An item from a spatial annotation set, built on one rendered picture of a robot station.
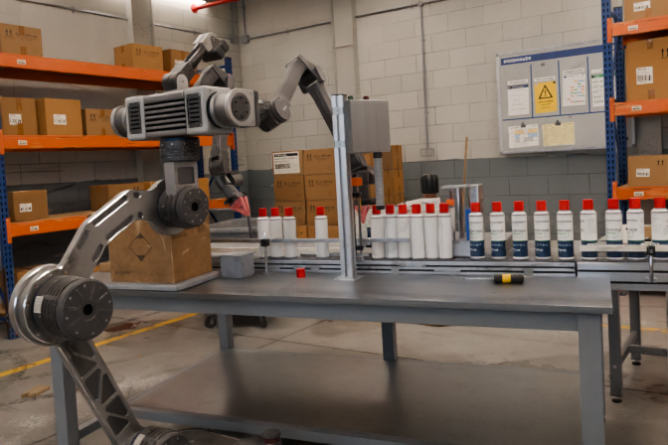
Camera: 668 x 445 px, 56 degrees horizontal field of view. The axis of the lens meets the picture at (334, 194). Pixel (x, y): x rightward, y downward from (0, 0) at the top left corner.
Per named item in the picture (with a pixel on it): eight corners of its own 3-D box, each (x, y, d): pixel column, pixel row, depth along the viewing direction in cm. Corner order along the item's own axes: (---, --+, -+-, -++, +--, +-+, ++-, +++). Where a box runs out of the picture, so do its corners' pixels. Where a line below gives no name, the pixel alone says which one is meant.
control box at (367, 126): (391, 151, 234) (388, 99, 233) (353, 153, 225) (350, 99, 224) (375, 152, 242) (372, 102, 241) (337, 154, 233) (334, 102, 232)
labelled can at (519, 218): (529, 257, 224) (527, 200, 223) (527, 260, 219) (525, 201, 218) (514, 257, 226) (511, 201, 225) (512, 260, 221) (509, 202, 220)
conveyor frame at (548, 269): (578, 271, 221) (578, 257, 221) (577, 277, 211) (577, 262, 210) (185, 265, 285) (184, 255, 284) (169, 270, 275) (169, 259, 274)
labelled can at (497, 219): (507, 257, 227) (505, 201, 226) (505, 260, 222) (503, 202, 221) (492, 257, 229) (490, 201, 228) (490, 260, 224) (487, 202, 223)
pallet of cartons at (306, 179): (414, 277, 664) (407, 144, 657) (382, 293, 591) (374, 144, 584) (314, 273, 720) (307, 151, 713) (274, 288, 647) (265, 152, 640)
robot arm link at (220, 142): (209, 79, 278) (227, 73, 272) (218, 84, 282) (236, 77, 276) (204, 173, 266) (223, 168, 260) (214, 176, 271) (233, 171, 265)
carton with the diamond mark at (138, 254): (213, 271, 252) (208, 204, 250) (174, 283, 230) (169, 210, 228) (152, 270, 264) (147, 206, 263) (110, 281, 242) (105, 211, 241)
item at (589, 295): (606, 244, 290) (606, 239, 290) (612, 314, 169) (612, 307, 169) (217, 244, 372) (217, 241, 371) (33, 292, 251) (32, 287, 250)
